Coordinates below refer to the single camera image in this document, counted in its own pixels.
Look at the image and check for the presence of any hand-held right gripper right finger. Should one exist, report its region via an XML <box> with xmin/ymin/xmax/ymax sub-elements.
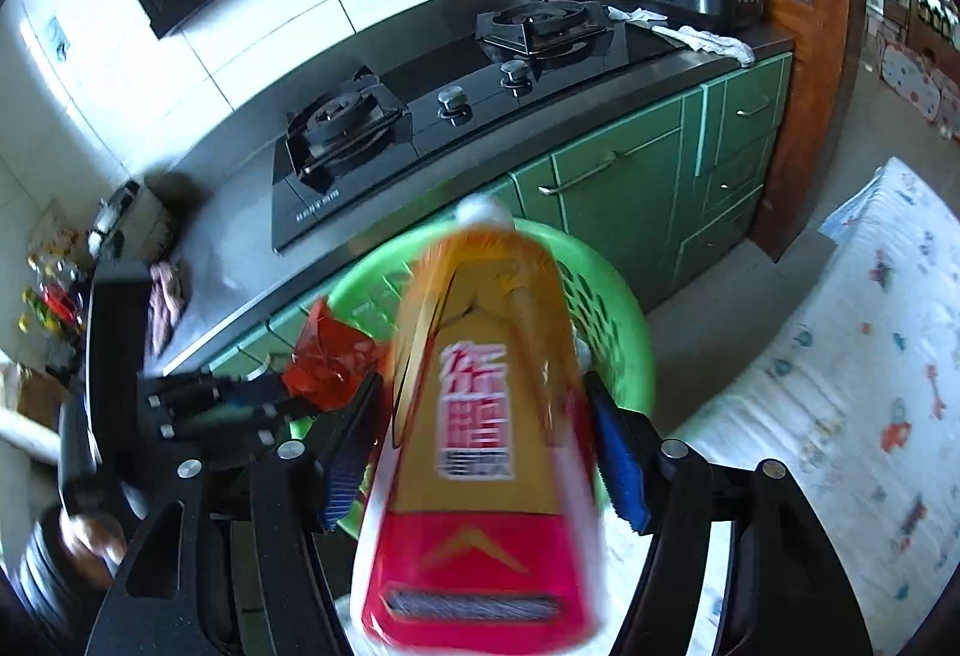
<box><xmin>583</xmin><ymin>371</ymin><xmax>875</xmax><ymax>656</ymax></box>

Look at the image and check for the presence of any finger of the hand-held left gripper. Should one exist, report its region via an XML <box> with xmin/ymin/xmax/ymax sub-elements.
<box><xmin>154</xmin><ymin>401</ymin><xmax>320</xmax><ymax>460</ymax></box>
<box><xmin>139</xmin><ymin>369</ymin><xmax>301</xmax><ymax>414</ymax></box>

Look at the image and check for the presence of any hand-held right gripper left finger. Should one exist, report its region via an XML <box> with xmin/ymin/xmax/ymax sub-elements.
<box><xmin>82</xmin><ymin>375</ymin><xmax>385</xmax><ymax>656</ymax></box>

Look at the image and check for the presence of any red plastic wrapper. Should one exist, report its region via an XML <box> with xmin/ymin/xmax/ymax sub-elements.
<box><xmin>281</xmin><ymin>296</ymin><xmax>389</xmax><ymax>414</ymax></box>

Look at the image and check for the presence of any green plastic basket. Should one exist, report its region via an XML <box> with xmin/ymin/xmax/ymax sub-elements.
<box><xmin>289</xmin><ymin>217</ymin><xmax>661</xmax><ymax>552</ymax></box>

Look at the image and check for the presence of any orange drink bottle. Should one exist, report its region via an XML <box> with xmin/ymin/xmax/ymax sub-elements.
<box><xmin>351</xmin><ymin>192</ymin><xmax>612</xmax><ymax>656</ymax></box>

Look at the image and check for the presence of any person's left forearm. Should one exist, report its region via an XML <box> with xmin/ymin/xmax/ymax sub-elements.
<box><xmin>6</xmin><ymin>513</ymin><xmax>113</xmax><ymax>646</ymax></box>

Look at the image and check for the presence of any person's left hand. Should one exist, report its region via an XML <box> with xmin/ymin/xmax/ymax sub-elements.
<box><xmin>56</xmin><ymin>504</ymin><xmax>130</xmax><ymax>586</ymax></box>

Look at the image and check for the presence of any pink cloth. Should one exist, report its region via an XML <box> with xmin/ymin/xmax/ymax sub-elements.
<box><xmin>148</xmin><ymin>260</ymin><xmax>190</xmax><ymax>357</ymax></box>

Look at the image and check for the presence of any cardboard box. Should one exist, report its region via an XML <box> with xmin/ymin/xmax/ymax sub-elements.
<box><xmin>13</xmin><ymin>371</ymin><xmax>70</xmax><ymax>433</ymax></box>

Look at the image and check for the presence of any group of colourful bottles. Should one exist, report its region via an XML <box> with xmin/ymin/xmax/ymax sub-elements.
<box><xmin>19</xmin><ymin>234</ymin><xmax>88</xmax><ymax>336</ymax></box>

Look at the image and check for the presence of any white printed mat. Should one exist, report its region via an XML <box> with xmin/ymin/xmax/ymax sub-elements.
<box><xmin>600</xmin><ymin>157</ymin><xmax>960</xmax><ymax>656</ymax></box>

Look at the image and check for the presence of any green kitchen cabinet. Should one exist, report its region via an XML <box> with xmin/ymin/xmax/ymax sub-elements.
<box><xmin>165</xmin><ymin>52</ymin><xmax>794</xmax><ymax>381</ymax></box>

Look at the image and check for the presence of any black burner grate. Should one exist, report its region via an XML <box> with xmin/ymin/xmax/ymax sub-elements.
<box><xmin>285</xmin><ymin>65</ymin><xmax>413</xmax><ymax>192</ymax></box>
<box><xmin>475</xmin><ymin>0</ymin><xmax>614</xmax><ymax>58</ymax></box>

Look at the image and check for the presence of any black glass gas stove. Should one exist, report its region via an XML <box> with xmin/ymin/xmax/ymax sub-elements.
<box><xmin>270</xmin><ymin>0</ymin><xmax>687</xmax><ymax>254</ymax></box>

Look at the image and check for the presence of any brown wooden door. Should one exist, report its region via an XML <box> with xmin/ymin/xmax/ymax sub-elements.
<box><xmin>667</xmin><ymin>0</ymin><xmax>862</xmax><ymax>263</ymax></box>

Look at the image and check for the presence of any white cloth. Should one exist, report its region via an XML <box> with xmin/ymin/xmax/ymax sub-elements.
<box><xmin>651</xmin><ymin>24</ymin><xmax>755</xmax><ymax>67</ymax></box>
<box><xmin>606</xmin><ymin>5</ymin><xmax>668</xmax><ymax>27</ymax></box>

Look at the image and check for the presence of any white printed play fence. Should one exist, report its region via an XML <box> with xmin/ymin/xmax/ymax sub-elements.
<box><xmin>874</xmin><ymin>22</ymin><xmax>960</xmax><ymax>144</ymax></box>

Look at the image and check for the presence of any white wall socket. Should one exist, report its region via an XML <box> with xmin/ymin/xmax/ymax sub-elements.
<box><xmin>41</xmin><ymin>14</ymin><xmax>74</xmax><ymax>61</ymax></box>

